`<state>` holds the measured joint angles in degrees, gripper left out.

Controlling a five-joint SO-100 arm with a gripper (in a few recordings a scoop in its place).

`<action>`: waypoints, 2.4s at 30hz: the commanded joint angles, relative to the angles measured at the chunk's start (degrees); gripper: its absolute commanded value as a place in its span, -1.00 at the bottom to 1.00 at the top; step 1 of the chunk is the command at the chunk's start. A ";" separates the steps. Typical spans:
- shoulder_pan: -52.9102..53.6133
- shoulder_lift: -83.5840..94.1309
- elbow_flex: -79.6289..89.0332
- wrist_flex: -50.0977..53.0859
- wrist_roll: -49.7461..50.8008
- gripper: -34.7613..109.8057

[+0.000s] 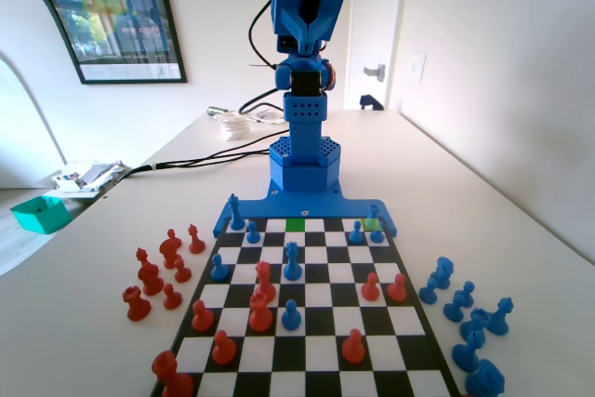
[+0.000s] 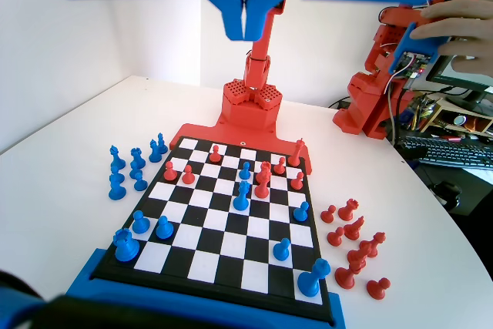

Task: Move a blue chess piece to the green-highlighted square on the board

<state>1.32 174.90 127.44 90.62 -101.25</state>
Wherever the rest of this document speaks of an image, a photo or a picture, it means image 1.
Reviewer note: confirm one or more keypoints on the blue rook chess piece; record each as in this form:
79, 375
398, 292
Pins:
474, 320

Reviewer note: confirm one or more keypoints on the blue queen chess piece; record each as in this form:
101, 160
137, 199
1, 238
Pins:
292, 267

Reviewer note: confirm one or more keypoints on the white door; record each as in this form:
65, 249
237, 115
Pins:
372, 20

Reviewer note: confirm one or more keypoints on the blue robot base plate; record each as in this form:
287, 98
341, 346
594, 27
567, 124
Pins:
325, 208

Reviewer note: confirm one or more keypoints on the loose white papers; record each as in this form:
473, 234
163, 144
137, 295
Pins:
267, 115

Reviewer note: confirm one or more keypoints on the red piece corner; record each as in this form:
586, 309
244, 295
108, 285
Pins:
173, 378

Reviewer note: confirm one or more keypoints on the small blue printed part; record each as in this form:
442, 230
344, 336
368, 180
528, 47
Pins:
370, 101

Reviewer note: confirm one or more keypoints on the red chess pawn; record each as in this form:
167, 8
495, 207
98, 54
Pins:
370, 290
182, 272
353, 349
223, 350
202, 319
397, 291
172, 298

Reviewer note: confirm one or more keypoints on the stack of white items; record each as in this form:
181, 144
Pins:
234, 127

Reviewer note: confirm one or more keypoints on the white arched panel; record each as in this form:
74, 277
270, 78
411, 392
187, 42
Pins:
28, 90

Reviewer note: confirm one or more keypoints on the red rook chess piece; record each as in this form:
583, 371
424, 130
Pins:
137, 306
260, 315

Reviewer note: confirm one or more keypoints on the large blue chess piece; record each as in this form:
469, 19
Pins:
485, 378

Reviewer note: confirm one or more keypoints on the pile of papers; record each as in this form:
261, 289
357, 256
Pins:
93, 174

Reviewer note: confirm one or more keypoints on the tall blue king piece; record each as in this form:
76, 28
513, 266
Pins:
237, 218

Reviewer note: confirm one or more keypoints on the small metal cylinder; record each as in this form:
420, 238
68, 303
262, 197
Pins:
215, 111

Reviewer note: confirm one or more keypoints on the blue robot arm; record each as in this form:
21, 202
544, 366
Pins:
304, 136

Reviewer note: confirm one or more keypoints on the small blue crowned chess piece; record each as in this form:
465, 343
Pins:
372, 213

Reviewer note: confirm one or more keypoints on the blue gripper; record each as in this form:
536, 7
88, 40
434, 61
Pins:
308, 25

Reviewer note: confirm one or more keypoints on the framed map poster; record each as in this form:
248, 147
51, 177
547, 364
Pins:
116, 20

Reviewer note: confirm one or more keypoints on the white light switch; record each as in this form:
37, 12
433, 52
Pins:
415, 68

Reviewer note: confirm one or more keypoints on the black and white chessboard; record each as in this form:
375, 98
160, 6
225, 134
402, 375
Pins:
321, 285

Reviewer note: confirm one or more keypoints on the green open box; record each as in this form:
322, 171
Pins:
46, 218

